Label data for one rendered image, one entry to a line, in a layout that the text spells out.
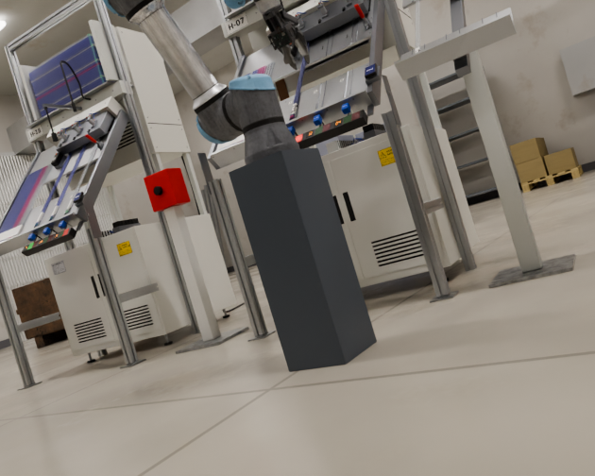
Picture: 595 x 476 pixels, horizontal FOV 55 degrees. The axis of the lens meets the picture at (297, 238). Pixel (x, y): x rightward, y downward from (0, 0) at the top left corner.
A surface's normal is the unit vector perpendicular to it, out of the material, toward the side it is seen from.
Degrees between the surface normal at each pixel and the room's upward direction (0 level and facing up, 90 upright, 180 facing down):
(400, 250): 90
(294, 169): 90
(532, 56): 90
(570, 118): 90
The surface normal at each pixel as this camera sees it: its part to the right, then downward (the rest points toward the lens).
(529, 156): -0.50, 0.15
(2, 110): 0.79, -0.24
